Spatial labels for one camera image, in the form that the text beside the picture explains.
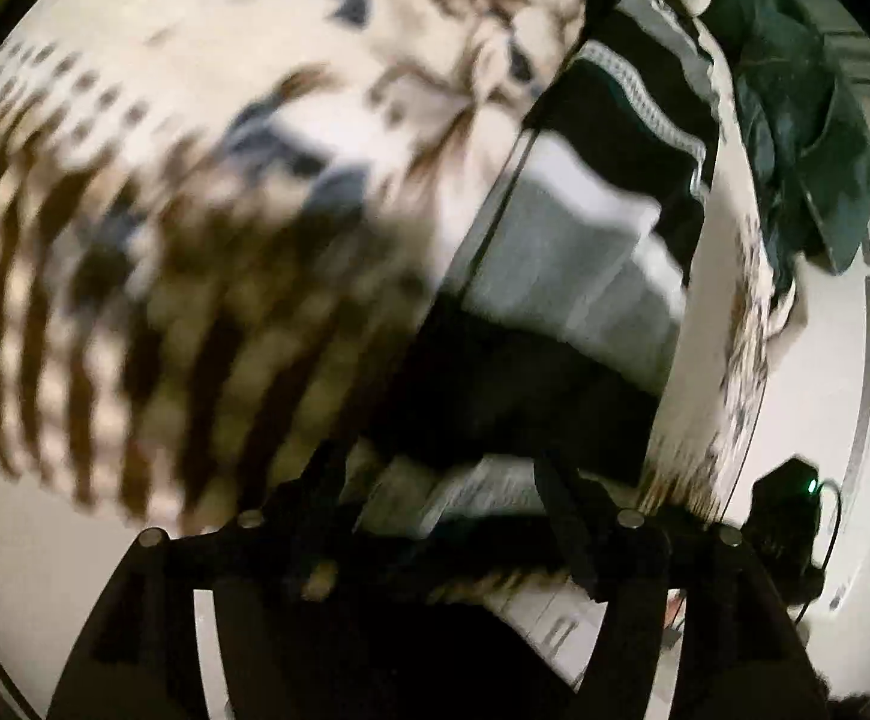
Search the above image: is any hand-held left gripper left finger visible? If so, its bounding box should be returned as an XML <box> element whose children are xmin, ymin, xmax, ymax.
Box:
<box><xmin>45</xmin><ymin>456</ymin><xmax>353</xmax><ymax>720</ymax></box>

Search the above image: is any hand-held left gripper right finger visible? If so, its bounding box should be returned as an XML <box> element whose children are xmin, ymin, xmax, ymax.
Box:
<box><xmin>532</xmin><ymin>456</ymin><xmax>830</xmax><ymax>720</ymax></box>

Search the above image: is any black grey striped sweater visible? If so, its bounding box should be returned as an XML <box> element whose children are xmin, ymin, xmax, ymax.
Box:
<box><xmin>351</xmin><ymin>0</ymin><xmax>722</xmax><ymax>541</ymax></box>

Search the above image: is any white headboard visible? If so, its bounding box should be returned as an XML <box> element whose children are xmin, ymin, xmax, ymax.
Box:
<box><xmin>742</xmin><ymin>30</ymin><xmax>870</xmax><ymax>620</ymax></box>

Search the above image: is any dark green plush blanket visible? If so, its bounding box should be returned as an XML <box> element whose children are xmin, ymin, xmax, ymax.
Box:
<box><xmin>705</xmin><ymin>0</ymin><xmax>870</xmax><ymax>302</ymax></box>

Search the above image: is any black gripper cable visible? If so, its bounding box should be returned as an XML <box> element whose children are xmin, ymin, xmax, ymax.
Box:
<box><xmin>793</xmin><ymin>480</ymin><xmax>847</xmax><ymax>625</ymax></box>

